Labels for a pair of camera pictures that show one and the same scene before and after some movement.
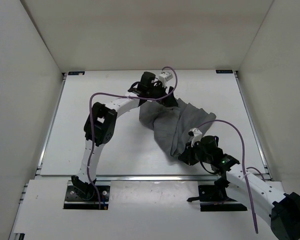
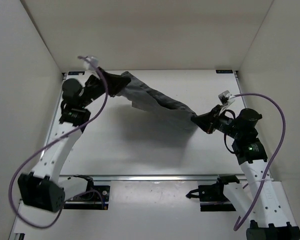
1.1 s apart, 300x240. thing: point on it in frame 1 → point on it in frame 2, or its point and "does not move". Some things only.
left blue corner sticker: x=75 y=73 does not move
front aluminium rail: x=124 y=177 does not move
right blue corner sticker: x=224 y=71 does not move
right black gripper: x=186 y=157 → x=208 y=121
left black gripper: x=169 y=101 → x=116 y=82
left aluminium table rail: x=39 y=167 does not move
